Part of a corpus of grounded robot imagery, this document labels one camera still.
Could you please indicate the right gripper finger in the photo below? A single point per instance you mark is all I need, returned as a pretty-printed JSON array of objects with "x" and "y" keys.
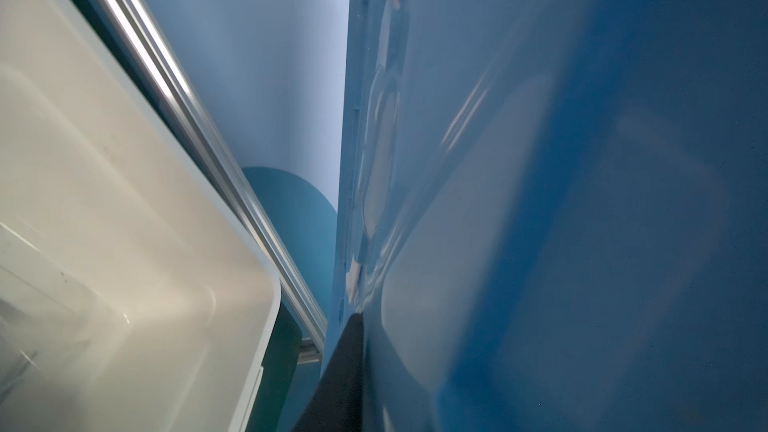
[{"x": 337, "y": 403}]

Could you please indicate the light blue bin lid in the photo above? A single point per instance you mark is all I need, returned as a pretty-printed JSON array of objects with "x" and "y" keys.
[{"x": 553, "y": 214}]

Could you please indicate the white plastic storage bin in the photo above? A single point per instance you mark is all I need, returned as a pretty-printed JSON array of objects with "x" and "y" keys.
[{"x": 132, "y": 298}]

